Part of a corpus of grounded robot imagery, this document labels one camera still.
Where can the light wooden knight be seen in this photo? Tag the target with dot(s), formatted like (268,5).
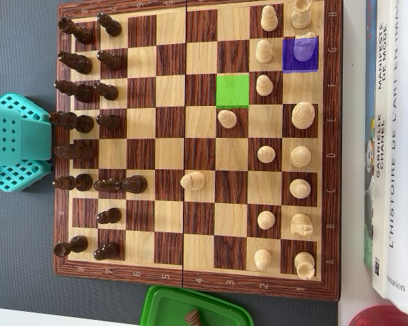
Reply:
(301,225)
(304,49)

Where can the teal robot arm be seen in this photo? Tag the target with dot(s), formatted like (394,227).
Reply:
(24,139)

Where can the light wooden pawn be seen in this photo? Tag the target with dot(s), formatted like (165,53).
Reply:
(266,219)
(262,259)
(264,52)
(269,20)
(266,154)
(264,85)
(227,119)

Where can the dark wooden knight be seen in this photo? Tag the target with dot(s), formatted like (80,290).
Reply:
(78,63)
(134,184)

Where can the wooden folding chessboard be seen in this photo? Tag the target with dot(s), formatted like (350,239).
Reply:
(170,91)

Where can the light wooden queen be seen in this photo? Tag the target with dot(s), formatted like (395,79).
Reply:
(300,156)

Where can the dark wooden pawn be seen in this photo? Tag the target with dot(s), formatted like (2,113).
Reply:
(107,250)
(110,60)
(110,26)
(109,122)
(109,215)
(105,185)
(107,91)
(192,316)

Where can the light wooden king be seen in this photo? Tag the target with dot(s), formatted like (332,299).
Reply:
(303,116)

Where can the dark wooden queen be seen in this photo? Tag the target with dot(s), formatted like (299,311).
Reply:
(81,153)

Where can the dark wooden bishop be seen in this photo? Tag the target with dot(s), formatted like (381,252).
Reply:
(80,182)
(81,92)

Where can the dark wooden king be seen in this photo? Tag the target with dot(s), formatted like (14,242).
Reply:
(81,123)

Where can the light wooden rook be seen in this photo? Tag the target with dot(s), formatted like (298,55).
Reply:
(304,266)
(301,15)

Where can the green plastic container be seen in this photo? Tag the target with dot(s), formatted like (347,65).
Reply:
(163,305)

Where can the dark wooden rook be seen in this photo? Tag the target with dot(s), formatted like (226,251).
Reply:
(75,244)
(80,33)

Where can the colourful illustrated book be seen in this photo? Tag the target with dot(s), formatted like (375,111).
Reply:
(368,203)

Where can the white Gabrielle Chanel book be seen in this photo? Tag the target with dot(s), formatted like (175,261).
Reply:
(381,210)

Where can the dark grey mat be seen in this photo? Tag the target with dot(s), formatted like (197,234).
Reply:
(20,237)

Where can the red round plastic object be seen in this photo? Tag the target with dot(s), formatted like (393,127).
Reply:
(377,317)

